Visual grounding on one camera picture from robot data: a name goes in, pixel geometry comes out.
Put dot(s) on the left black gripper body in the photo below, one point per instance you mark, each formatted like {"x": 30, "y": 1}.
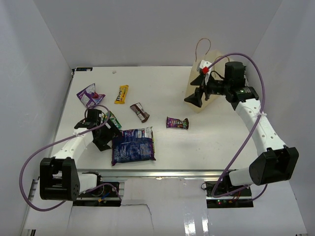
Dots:
{"x": 103, "y": 133}

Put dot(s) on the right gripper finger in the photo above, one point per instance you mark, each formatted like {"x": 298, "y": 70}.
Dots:
{"x": 195, "y": 98}
{"x": 198, "y": 81}

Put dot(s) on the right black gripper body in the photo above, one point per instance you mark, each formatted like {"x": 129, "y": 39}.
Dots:
{"x": 218, "y": 88}

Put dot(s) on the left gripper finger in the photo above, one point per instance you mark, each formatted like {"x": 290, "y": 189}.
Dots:
{"x": 112, "y": 131}
{"x": 102, "y": 143}

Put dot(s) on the large blue purple snack bag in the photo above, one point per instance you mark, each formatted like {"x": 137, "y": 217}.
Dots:
{"x": 133, "y": 145}

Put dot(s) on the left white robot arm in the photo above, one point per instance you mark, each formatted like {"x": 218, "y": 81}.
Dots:
{"x": 59, "y": 178}

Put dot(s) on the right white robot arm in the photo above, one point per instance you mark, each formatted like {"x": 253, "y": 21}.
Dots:
{"x": 276, "y": 161}

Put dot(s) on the tan paper bag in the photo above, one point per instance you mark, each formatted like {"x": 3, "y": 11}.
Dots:
{"x": 216, "y": 72}

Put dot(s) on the green snack pouch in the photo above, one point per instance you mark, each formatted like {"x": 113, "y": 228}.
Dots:
{"x": 112, "y": 119}

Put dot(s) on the purple M&M packet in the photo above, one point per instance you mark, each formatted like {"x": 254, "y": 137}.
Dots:
{"x": 177, "y": 123}

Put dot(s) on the yellow M&M packet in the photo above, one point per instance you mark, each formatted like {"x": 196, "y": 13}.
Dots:
{"x": 121, "y": 98}

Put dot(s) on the brown chocolate bar wrapper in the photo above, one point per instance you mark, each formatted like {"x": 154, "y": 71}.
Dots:
{"x": 140, "y": 112}

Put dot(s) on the purple white snack pouch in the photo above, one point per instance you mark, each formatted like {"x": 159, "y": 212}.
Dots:
{"x": 89, "y": 97}

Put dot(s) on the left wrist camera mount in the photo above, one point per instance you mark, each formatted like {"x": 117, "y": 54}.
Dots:
{"x": 101, "y": 116}

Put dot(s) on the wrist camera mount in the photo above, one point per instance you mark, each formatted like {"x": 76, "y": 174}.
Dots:
{"x": 101, "y": 116}
{"x": 205, "y": 67}

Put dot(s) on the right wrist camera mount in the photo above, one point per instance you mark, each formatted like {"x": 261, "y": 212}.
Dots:
{"x": 205, "y": 67}

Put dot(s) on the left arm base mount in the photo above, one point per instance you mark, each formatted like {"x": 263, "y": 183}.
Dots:
{"x": 104, "y": 196}

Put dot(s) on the aluminium table frame rail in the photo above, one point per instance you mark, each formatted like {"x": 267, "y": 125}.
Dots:
{"x": 125, "y": 174}

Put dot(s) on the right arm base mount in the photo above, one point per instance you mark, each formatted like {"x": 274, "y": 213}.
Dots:
{"x": 240, "y": 199}

